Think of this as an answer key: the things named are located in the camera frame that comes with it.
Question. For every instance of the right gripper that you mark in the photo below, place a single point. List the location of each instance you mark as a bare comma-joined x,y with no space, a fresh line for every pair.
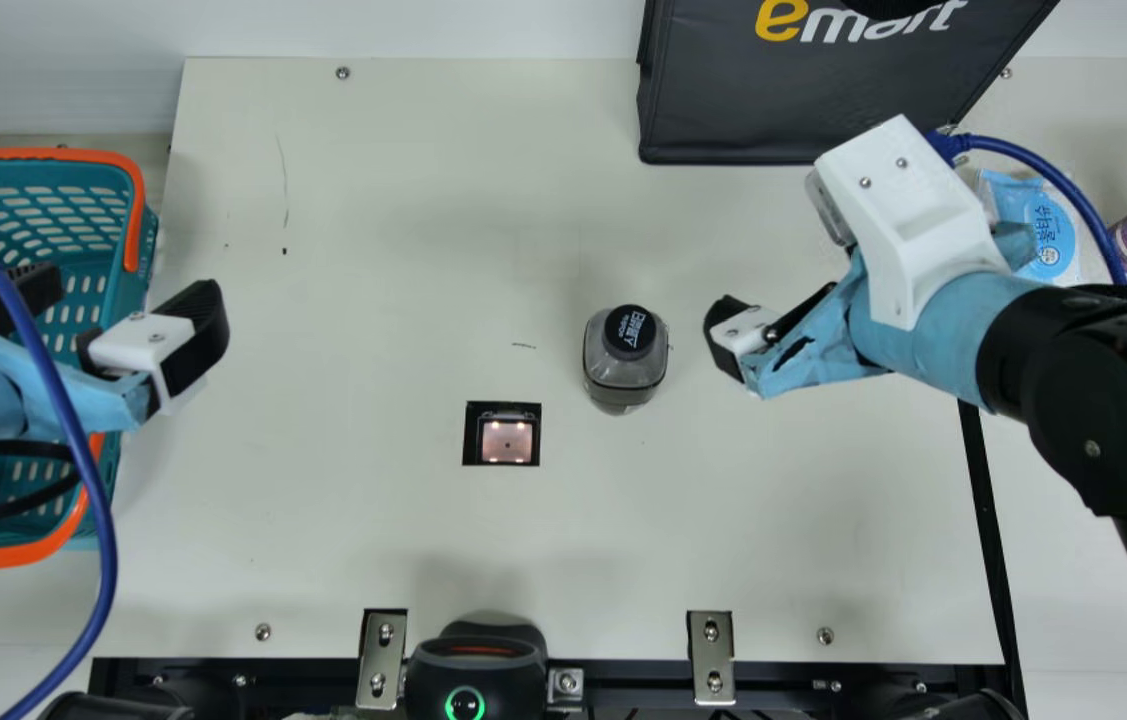
923,345

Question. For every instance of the dark coffee bottle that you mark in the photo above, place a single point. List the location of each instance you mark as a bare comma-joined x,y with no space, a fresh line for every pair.
628,335

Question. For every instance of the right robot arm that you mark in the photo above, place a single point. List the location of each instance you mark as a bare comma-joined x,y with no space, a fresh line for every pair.
1103,400

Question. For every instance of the teal shopping basket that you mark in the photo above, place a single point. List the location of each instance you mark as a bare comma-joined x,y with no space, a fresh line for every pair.
33,210

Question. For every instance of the dark grey bag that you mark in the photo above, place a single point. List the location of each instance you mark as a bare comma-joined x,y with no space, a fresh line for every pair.
723,90

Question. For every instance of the blue wet wipes pack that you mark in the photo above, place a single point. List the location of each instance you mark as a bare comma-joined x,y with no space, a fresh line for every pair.
1048,235

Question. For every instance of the black strip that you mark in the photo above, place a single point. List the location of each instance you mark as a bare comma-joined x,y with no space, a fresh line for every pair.
989,540

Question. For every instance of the black device with green light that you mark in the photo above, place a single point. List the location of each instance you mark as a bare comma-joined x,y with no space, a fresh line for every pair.
473,680

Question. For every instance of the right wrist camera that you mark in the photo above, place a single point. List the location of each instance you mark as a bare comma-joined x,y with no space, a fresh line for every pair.
908,215

